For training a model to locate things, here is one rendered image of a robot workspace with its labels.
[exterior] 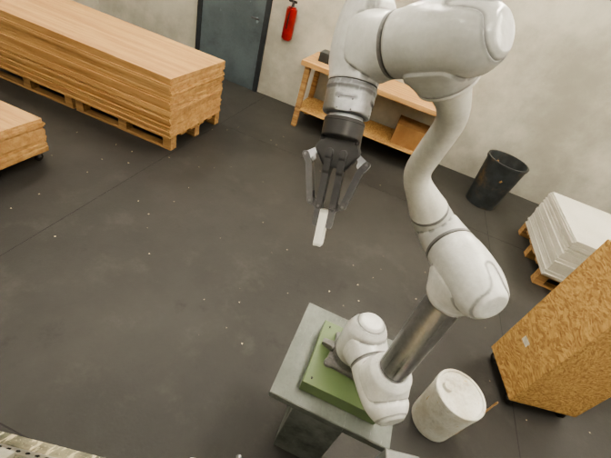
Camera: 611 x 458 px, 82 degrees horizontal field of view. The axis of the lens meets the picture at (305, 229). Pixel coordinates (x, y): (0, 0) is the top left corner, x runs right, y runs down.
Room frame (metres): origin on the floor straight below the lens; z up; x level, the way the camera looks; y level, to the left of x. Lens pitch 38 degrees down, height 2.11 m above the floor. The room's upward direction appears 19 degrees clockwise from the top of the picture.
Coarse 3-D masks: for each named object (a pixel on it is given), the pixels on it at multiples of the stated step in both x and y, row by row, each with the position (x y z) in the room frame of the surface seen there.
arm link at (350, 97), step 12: (336, 84) 0.63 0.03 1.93; (348, 84) 0.62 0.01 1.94; (360, 84) 0.62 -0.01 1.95; (336, 96) 0.61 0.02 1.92; (348, 96) 0.61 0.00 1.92; (360, 96) 0.62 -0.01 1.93; (372, 96) 0.64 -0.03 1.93; (324, 108) 0.62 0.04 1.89; (336, 108) 0.60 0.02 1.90; (348, 108) 0.60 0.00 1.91; (360, 108) 0.61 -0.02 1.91; (360, 120) 0.62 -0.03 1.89
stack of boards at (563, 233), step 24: (552, 192) 4.05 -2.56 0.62; (552, 216) 3.67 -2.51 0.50; (576, 216) 3.58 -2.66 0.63; (600, 216) 3.80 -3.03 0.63; (552, 240) 3.36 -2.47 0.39; (576, 240) 3.06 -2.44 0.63; (600, 240) 3.23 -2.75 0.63; (552, 264) 3.06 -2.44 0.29; (576, 264) 3.04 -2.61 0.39; (552, 288) 3.06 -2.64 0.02
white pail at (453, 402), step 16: (432, 384) 1.27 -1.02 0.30; (448, 384) 1.25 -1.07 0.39; (464, 384) 1.30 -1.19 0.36; (416, 400) 1.29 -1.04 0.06; (432, 400) 1.19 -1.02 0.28; (448, 400) 1.17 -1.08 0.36; (464, 400) 1.20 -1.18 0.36; (480, 400) 1.24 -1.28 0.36; (416, 416) 1.19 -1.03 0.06; (432, 416) 1.14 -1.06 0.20; (448, 416) 1.10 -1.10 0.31; (464, 416) 1.10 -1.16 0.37; (480, 416) 1.13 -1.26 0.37; (432, 432) 1.11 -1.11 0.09; (448, 432) 1.10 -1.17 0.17
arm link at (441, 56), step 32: (448, 0) 0.59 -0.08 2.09; (480, 0) 0.57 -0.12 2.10; (384, 32) 0.61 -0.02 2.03; (416, 32) 0.57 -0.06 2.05; (448, 32) 0.55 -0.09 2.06; (480, 32) 0.54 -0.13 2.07; (512, 32) 0.58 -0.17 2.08; (384, 64) 0.61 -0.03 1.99; (416, 64) 0.57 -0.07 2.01; (448, 64) 0.55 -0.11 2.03; (480, 64) 0.54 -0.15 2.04; (448, 96) 0.59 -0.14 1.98; (448, 128) 0.64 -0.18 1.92; (416, 160) 0.72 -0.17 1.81; (416, 192) 0.77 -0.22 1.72
